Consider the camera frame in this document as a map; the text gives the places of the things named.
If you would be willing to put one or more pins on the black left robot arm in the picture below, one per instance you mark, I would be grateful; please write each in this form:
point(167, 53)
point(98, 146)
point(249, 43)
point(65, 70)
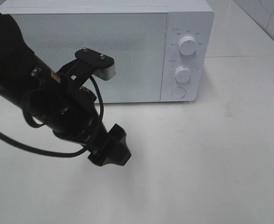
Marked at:
point(17, 63)

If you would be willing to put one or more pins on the white microwave door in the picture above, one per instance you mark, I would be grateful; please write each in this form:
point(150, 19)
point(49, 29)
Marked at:
point(134, 41)

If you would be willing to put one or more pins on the white microwave oven body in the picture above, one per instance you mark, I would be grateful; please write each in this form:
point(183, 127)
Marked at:
point(184, 17)

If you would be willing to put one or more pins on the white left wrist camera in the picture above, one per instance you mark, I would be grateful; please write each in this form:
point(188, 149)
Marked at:
point(87, 63)

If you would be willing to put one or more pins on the round white door button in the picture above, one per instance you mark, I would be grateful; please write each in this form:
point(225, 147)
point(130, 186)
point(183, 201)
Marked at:
point(178, 92)

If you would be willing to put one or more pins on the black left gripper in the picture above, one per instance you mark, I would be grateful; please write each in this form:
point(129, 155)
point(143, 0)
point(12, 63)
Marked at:
point(72, 116)

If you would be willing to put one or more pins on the white round knob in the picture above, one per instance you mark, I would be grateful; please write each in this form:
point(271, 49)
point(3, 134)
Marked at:
point(182, 74)
point(187, 44)

